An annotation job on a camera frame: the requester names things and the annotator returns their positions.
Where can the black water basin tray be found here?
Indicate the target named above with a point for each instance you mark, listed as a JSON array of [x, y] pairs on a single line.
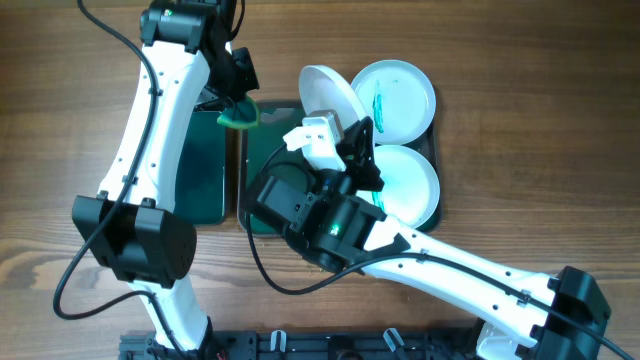
[[200, 195]]

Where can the green yellow scrub sponge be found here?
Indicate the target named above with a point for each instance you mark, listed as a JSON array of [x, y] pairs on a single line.
[[242, 115]]

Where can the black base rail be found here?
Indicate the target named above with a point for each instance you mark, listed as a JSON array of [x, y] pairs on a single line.
[[452, 343]]

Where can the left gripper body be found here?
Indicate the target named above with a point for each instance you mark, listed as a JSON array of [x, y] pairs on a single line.
[[239, 80]]

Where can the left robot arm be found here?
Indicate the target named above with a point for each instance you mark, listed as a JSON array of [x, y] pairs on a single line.
[[188, 64]]

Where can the white plate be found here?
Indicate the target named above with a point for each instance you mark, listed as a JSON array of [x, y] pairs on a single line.
[[322, 88], [411, 189], [399, 98]]

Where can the dark green serving tray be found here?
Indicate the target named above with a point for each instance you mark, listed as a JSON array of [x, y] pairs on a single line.
[[279, 117]]

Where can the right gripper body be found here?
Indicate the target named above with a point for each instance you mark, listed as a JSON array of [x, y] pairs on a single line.
[[361, 163]]

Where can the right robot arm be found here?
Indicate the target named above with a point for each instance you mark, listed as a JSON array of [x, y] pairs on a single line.
[[524, 315]]

